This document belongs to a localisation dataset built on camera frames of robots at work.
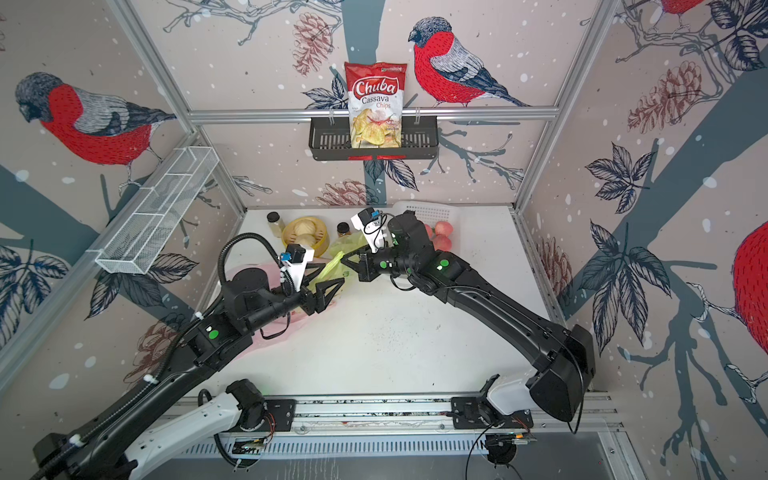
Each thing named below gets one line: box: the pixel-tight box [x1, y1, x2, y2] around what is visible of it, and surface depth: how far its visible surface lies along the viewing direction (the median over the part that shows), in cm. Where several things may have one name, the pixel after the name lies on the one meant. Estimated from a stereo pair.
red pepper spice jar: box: [336, 221, 352, 238], surface depth 105 cm
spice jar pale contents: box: [266, 211, 285, 238], surface depth 109 cm
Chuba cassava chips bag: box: [344, 61, 408, 149], surface depth 87 cm
